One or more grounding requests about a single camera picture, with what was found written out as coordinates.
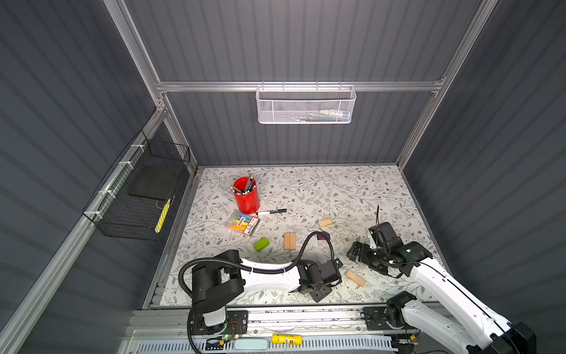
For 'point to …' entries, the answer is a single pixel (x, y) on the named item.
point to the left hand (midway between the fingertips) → (322, 284)
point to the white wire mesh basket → (305, 105)
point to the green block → (262, 244)
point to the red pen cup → (246, 195)
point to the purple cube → (320, 237)
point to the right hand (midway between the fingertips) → (358, 259)
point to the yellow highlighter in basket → (163, 216)
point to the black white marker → (272, 212)
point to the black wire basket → (135, 200)
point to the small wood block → (325, 222)
